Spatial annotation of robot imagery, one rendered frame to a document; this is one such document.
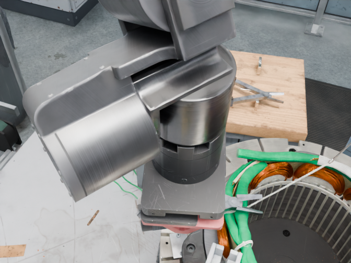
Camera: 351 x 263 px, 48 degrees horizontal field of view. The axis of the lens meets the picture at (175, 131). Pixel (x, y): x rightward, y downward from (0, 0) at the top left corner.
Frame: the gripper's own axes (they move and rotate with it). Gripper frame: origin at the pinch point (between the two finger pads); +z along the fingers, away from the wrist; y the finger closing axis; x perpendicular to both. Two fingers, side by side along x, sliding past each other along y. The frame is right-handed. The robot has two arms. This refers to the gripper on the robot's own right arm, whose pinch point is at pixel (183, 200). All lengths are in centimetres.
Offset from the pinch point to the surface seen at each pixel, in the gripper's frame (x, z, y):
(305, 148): 16.5, 9.1, -13.2
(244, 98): 8.6, 10.8, -23.1
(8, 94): -87, 108, -99
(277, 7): 54, 131, -205
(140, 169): -9.4, 34.6, -22.5
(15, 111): -45, 44, -43
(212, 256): 2.9, -2.0, 6.1
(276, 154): 10.5, 2.3, -7.6
